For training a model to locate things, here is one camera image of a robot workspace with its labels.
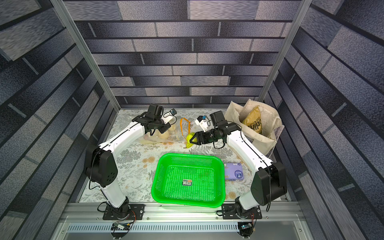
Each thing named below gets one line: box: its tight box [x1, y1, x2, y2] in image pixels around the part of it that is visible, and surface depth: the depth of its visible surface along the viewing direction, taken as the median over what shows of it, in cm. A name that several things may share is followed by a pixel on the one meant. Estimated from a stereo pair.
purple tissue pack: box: [224, 163, 244, 181], surface depth 83 cm
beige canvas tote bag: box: [224, 99, 285, 156], surface depth 85 cm
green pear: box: [186, 132, 198, 149], surface depth 77 cm
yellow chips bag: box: [242, 105, 263, 134], surface depth 85 cm
